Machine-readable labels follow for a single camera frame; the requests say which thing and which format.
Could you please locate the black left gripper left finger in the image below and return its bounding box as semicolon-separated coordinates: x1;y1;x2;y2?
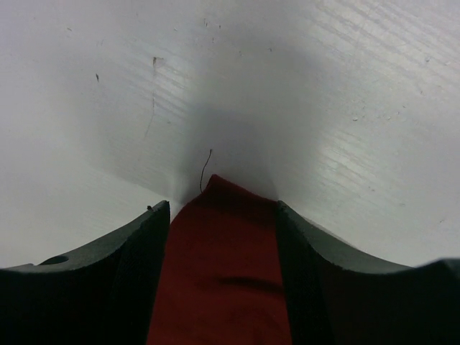
1;201;170;344

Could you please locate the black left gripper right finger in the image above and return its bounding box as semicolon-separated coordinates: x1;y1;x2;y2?
276;201;459;344

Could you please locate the dark red t-shirt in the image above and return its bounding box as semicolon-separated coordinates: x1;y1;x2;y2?
147;175;291;344

